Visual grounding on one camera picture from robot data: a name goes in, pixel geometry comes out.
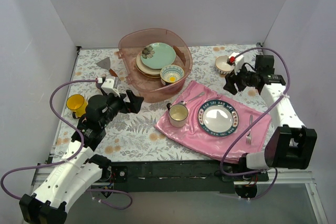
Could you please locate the green rimmed white plate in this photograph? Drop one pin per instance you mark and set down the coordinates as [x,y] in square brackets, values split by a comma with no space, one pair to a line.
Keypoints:
[218,118]

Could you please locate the metal spatula wooden handle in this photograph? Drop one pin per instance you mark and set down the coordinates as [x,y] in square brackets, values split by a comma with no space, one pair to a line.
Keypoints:
[106,64]

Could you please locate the silver fork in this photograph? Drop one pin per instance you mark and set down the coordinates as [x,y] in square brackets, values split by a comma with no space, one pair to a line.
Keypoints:
[248,137]

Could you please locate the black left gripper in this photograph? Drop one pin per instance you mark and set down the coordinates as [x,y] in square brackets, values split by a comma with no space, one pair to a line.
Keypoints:
[126,102]

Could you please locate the cream divided plate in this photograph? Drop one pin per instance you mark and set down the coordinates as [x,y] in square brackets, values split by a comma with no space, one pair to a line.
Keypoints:
[142,67]

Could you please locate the pink satin cloth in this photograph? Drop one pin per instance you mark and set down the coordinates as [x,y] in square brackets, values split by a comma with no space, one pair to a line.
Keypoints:
[192,135]

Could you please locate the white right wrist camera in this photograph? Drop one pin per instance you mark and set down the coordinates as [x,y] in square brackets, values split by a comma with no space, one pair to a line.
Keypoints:
[236,60]

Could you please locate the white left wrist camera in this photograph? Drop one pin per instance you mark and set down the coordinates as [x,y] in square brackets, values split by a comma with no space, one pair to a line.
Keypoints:
[108,85]

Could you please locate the yellow sun patterned bowl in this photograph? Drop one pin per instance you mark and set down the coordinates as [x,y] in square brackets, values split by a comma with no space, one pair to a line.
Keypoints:
[172,70]

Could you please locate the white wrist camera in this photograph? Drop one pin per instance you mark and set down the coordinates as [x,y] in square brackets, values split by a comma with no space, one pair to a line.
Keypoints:
[236,60]
[108,85]

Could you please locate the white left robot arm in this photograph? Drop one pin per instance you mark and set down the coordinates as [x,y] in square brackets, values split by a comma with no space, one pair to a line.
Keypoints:
[80,167]

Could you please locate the cream and yellow floral plate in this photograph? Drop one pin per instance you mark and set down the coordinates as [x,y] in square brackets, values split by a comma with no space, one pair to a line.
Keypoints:
[155,76]

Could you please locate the light green plate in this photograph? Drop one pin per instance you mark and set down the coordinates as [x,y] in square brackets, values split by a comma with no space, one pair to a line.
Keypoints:
[157,48]

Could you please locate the silver spoon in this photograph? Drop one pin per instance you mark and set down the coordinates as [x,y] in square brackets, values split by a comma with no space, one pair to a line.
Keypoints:
[197,96]

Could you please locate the yellow enamel mug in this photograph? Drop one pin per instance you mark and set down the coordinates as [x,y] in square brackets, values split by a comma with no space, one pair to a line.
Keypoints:
[77,105]

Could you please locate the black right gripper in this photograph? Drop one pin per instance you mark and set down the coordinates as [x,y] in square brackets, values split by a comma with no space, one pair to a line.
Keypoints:
[237,80]

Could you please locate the pink translucent plastic bin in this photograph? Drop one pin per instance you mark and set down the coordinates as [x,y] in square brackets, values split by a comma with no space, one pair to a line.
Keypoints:
[152,89]

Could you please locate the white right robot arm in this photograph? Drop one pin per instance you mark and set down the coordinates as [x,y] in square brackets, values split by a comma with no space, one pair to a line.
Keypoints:
[292,143]

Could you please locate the cream enamel mug black rim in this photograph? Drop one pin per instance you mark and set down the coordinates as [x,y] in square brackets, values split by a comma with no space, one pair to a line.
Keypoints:
[178,114]

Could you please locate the white bowl blue stripes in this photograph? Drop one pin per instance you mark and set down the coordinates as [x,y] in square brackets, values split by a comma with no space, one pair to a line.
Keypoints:
[222,66]

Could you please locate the pink plate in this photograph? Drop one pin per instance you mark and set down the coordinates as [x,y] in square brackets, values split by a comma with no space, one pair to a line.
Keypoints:
[153,65]

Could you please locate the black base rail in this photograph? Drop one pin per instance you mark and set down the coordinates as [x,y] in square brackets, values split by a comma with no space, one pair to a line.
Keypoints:
[172,176]

